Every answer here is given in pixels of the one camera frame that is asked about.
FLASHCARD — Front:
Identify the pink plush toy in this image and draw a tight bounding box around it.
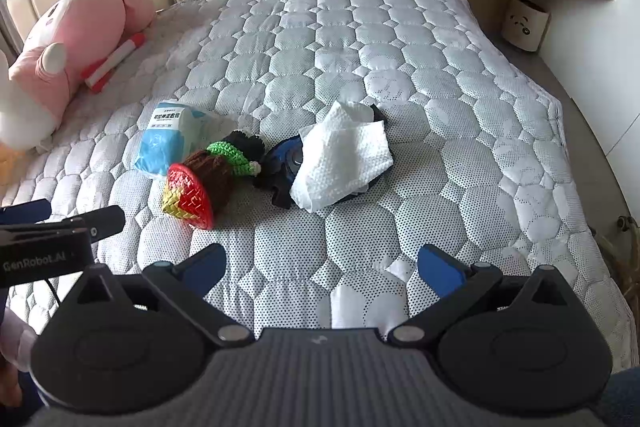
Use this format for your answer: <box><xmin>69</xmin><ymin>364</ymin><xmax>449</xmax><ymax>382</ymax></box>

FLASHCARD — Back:
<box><xmin>9</xmin><ymin>0</ymin><xmax>157</xmax><ymax>142</ymax></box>

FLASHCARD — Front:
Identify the white quilted mattress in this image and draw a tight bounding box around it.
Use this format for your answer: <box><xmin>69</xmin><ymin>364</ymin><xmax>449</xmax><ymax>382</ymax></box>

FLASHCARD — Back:
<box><xmin>0</xmin><ymin>0</ymin><xmax>632</xmax><ymax>373</ymax></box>

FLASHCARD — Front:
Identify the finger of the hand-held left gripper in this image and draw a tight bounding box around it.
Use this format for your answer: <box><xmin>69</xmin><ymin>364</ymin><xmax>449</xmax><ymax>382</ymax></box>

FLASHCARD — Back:
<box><xmin>0</xmin><ymin>200</ymin><xmax>52</xmax><ymax>224</ymax></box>
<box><xmin>36</xmin><ymin>206</ymin><xmax>126</xmax><ymax>240</ymax></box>

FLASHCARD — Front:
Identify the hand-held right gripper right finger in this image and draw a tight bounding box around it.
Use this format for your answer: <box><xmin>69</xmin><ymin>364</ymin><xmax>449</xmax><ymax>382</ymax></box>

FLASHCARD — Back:
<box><xmin>387</xmin><ymin>244</ymin><xmax>572</xmax><ymax>349</ymax></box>

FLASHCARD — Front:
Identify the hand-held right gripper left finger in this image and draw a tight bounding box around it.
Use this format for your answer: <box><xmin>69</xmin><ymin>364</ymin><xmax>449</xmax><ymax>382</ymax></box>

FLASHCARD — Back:
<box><xmin>75</xmin><ymin>243</ymin><xmax>254</xmax><ymax>349</ymax></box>

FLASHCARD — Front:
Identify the white paper towel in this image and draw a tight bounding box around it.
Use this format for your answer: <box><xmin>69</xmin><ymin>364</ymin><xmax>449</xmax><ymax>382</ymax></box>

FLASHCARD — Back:
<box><xmin>290</xmin><ymin>101</ymin><xmax>394</xmax><ymax>214</ymax></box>

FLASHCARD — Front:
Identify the multicoloured striped knit sock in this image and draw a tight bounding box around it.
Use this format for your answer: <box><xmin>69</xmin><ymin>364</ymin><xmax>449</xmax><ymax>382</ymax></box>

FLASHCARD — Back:
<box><xmin>161</xmin><ymin>131</ymin><xmax>267</xmax><ymax>231</ymax></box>

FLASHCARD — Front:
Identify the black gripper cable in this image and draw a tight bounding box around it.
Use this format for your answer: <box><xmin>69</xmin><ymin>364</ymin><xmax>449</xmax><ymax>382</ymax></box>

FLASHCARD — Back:
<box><xmin>42</xmin><ymin>277</ymin><xmax>67</xmax><ymax>309</ymax></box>

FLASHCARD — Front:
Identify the red white plush crayon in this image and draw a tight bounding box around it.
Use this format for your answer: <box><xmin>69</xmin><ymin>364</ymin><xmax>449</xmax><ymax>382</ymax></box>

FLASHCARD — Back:
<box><xmin>84</xmin><ymin>32</ymin><xmax>147</xmax><ymax>94</ymax></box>

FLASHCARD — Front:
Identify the blue white plastic packet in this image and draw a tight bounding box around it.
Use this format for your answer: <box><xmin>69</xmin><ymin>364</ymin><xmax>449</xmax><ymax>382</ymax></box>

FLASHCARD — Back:
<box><xmin>134</xmin><ymin>99</ymin><xmax>237</xmax><ymax>181</ymax></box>

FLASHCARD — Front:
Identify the panda print bin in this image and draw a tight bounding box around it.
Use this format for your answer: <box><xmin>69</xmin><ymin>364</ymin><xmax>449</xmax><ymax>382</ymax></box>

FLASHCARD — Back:
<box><xmin>501</xmin><ymin>0</ymin><xmax>551</xmax><ymax>53</ymax></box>

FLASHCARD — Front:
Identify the white plush toy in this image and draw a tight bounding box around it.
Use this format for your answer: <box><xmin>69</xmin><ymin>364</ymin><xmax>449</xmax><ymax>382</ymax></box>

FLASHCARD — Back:
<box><xmin>0</xmin><ymin>51</ymin><xmax>57</xmax><ymax>152</ymax></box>

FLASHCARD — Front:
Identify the dark blue black garment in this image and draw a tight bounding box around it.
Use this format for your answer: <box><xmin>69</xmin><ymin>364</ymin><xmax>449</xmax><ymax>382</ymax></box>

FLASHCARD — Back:
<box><xmin>252</xmin><ymin>104</ymin><xmax>394</xmax><ymax>210</ymax></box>

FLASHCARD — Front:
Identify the person's leg in jeans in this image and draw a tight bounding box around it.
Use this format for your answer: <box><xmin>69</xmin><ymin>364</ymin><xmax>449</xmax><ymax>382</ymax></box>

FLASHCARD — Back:
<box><xmin>596</xmin><ymin>366</ymin><xmax>640</xmax><ymax>427</ymax></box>

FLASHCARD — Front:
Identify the person's left hand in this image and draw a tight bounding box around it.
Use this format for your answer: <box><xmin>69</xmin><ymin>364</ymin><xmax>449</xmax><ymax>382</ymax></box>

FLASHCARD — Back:
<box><xmin>0</xmin><ymin>313</ymin><xmax>39</xmax><ymax>408</ymax></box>

